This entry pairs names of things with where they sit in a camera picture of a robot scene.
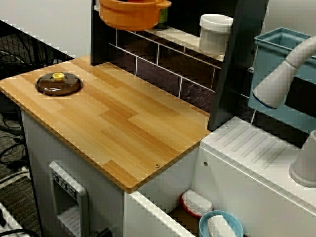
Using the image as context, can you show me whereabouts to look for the white plastic jar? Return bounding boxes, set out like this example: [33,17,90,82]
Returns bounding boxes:
[199,14,234,55]

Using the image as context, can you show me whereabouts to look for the black cable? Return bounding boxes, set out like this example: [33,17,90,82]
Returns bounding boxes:
[0,228,35,237]
[0,142,28,165]
[0,112,24,136]

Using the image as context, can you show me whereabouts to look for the aluminium frame rail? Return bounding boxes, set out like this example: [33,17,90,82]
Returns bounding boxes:
[0,202,24,237]

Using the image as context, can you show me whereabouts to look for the orange toy pot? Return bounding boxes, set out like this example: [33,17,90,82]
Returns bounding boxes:
[98,0,172,32]

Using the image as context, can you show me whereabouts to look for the white toy in bowl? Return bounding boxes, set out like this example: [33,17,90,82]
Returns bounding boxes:
[207,214,237,237]

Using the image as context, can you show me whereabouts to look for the teal plastic bin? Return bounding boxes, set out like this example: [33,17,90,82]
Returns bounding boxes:
[248,27,316,134]

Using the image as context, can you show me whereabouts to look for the brown lid with yellow knob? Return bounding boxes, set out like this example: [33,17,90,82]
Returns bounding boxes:
[35,72,84,96]

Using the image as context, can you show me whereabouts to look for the white power strip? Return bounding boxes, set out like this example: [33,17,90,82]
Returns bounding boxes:
[0,165,30,190]

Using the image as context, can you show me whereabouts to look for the white toy kitchen unit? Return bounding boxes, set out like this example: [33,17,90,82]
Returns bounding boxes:
[0,0,316,237]

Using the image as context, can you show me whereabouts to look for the red rimmed white toy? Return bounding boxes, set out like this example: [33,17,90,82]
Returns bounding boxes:
[180,189,214,219]

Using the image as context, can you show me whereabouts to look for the grey dispenser panel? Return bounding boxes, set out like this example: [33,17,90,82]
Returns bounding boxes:
[48,160,89,237]

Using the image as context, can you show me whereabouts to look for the green soda can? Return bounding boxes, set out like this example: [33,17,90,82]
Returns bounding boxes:
[156,6,170,30]

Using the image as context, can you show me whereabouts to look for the light blue bowl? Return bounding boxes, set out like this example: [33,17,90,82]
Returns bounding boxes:
[198,209,244,237]

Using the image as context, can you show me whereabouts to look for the black shelf side panel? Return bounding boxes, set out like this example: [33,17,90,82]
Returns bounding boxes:
[90,0,117,67]

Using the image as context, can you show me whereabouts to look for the black wire mesh fence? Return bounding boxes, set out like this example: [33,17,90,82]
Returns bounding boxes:
[0,19,75,75]

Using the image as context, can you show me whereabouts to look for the grey toy faucet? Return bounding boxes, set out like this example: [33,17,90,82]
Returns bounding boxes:
[252,36,316,188]

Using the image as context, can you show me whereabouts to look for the dark grey upright post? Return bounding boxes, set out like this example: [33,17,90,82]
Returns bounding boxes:
[208,0,270,131]

